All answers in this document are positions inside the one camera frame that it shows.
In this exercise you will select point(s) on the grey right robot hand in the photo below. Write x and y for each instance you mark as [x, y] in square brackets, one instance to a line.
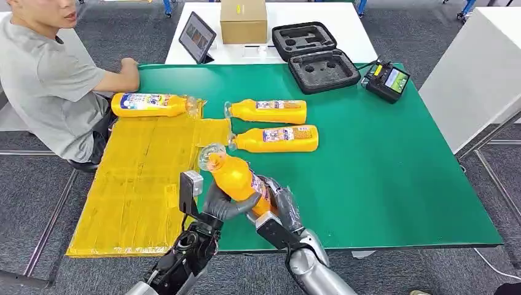
[287, 207]

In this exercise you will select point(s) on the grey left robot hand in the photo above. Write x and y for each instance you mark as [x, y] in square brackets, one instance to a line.
[220, 205]

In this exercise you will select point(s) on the orange drink bottle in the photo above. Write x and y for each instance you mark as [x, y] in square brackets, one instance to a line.
[268, 114]
[276, 142]
[146, 105]
[234, 175]

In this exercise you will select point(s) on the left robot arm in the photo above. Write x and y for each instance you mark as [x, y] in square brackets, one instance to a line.
[191, 252]

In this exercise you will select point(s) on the white table foot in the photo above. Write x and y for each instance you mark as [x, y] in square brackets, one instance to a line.
[364, 254]

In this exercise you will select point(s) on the yellow sheet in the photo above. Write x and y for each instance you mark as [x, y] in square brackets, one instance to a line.
[130, 191]

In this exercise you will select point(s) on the green mat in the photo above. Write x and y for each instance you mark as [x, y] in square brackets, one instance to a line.
[386, 163]

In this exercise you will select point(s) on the black foam-lined case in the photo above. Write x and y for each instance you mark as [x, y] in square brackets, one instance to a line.
[321, 72]

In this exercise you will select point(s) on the black controller with screen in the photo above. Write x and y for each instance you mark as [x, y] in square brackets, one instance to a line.
[386, 82]

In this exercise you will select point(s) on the person's hand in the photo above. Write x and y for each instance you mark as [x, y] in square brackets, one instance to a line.
[130, 67]

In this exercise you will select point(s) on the black tablet on stand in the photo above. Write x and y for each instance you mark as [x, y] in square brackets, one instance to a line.
[197, 36]

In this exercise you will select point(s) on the white table with case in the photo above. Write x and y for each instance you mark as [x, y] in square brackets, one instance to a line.
[350, 36]

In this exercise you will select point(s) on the brown cardboard box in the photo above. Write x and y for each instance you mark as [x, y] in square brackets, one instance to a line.
[243, 23]

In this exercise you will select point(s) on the white table behind person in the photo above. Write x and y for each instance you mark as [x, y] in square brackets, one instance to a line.
[79, 44]

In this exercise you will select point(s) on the white side table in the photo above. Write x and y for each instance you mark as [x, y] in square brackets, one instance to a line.
[476, 77]

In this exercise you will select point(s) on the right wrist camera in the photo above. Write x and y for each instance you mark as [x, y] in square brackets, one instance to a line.
[274, 232]

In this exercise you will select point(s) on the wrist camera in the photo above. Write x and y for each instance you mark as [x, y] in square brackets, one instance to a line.
[274, 232]
[191, 191]

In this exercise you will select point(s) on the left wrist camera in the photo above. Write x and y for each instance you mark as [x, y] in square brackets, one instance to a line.
[191, 191]

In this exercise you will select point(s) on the blue metal frame leg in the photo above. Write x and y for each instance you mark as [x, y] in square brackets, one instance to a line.
[167, 7]
[467, 7]
[360, 7]

